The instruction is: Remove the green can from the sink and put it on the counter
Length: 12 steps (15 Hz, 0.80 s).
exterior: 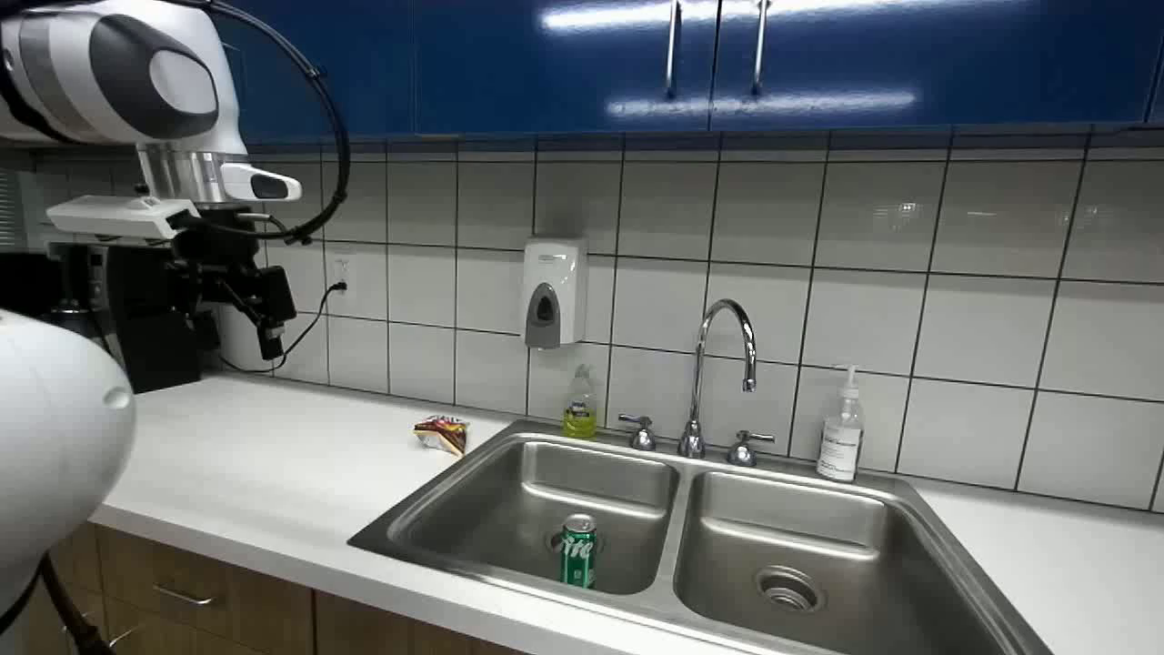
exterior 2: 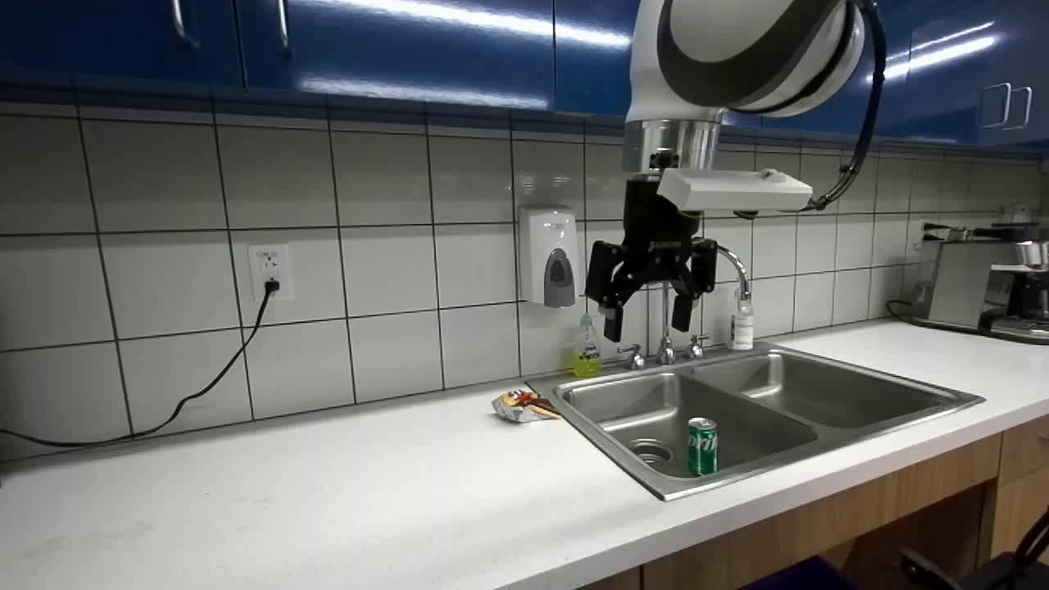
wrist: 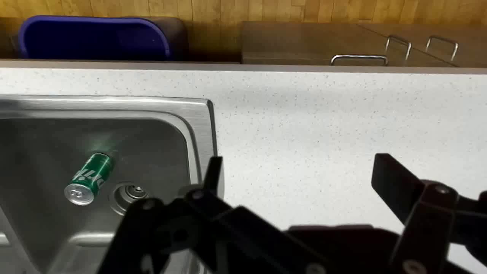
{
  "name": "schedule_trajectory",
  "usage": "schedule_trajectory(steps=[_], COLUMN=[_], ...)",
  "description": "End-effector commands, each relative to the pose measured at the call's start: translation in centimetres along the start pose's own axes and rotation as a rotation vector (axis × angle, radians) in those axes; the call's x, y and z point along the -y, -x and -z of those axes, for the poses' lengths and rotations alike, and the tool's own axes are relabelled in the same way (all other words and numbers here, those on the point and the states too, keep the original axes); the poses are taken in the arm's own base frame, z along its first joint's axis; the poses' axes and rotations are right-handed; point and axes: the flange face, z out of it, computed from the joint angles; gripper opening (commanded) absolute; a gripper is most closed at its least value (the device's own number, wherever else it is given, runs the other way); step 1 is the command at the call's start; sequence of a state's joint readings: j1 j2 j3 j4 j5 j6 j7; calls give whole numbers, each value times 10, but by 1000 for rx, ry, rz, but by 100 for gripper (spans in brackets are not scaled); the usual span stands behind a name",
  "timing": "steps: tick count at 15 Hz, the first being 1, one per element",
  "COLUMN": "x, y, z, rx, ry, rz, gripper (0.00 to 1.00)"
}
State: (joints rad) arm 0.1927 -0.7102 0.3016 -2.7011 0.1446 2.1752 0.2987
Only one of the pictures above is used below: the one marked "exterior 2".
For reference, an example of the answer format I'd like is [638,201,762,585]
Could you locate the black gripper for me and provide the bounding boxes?
[582,173,724,346]

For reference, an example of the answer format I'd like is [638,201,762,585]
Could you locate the green soda can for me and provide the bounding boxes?
[684,413,724,478]

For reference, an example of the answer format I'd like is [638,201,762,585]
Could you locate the stainless steel double sink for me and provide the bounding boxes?
[530,346,988,506]

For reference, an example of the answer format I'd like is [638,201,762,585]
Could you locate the chrome gooseneck faucet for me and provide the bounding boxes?
[652,238,757,368]

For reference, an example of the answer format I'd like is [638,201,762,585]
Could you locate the white soap dispenser bottle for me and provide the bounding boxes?
[729,294,762,355]

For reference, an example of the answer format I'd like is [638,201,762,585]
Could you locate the yellow-green dish soap bottle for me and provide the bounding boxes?
[559,307,610,383]

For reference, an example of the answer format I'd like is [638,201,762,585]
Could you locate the orange white snack packet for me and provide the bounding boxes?
[488,387,559,427]

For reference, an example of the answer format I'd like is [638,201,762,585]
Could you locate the silver espresso machine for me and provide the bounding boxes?
[916,219,1049,346]

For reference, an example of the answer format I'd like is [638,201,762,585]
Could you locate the dark blue seat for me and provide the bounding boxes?
[742,554,859,590]

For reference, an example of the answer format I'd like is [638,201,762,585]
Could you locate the wooden base cabinets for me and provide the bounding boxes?
[587,417,1049,590]

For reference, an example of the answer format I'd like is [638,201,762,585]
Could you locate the black chair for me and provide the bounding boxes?
[895,506,1049,590]

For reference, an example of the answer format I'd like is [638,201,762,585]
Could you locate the white wall soap dispenser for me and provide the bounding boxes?
[514,206,582,311]

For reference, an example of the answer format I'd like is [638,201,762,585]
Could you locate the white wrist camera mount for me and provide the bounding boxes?
[656,164,816,219]

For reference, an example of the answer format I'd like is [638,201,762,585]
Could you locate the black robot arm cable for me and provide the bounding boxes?
[804,0,890,213]

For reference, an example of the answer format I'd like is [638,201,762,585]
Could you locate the blue wall cabinets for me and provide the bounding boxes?
[0,0,1049,153]

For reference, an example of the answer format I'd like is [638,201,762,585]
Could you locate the white wall outlet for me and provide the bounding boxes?
[245,243,295,305]

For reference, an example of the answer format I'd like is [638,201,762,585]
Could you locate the silver cabinet door handle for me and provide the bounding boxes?
[1014,81,1038,131]
[270,0,298,56]
[988,78,1019,136]
[166,0,203,53]

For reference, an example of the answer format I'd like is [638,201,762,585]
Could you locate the black power cord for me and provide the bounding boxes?
[0,279,286,454]

